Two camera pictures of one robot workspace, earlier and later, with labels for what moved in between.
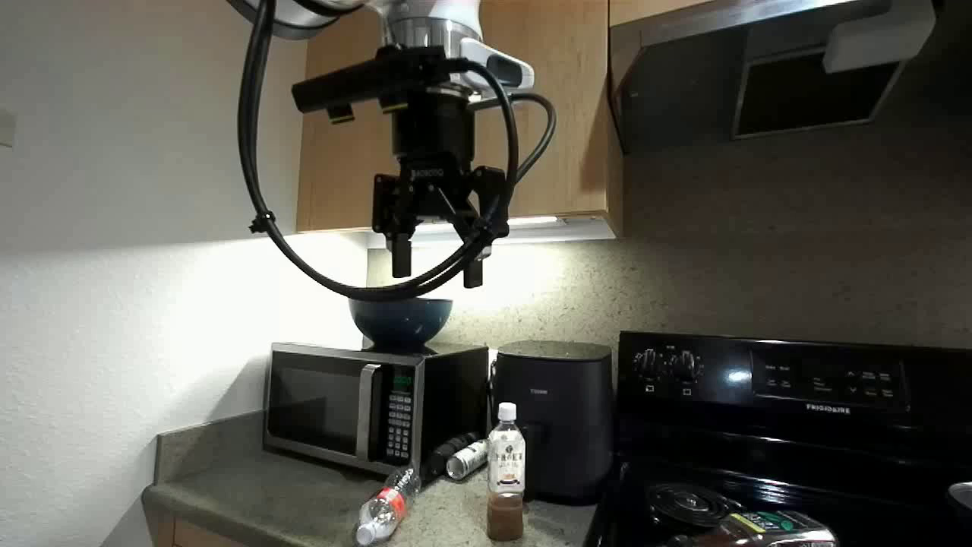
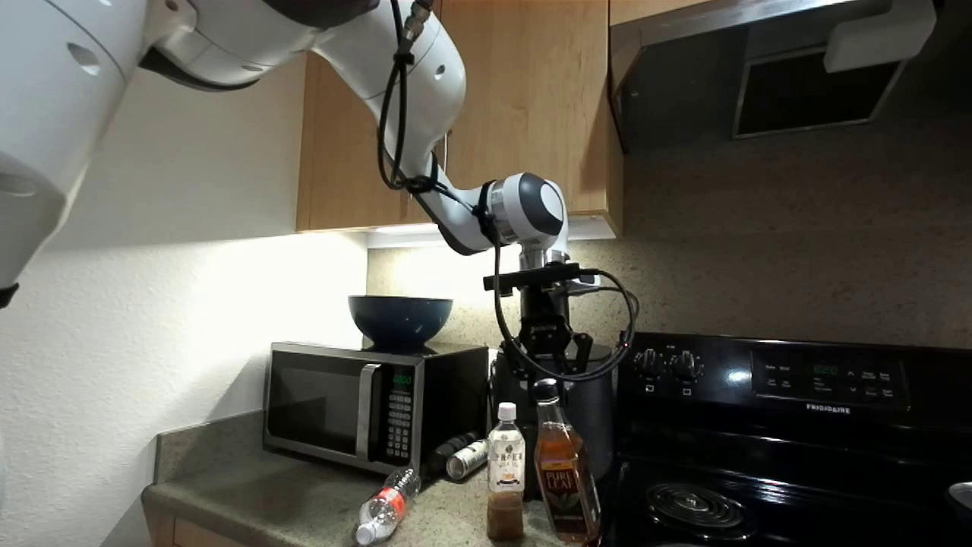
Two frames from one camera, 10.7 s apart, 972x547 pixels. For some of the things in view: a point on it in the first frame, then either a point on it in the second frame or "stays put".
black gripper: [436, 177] -> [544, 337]
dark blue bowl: [398, 325] stays put
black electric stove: [864, 432] stays put
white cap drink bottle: [505, 474] stays put
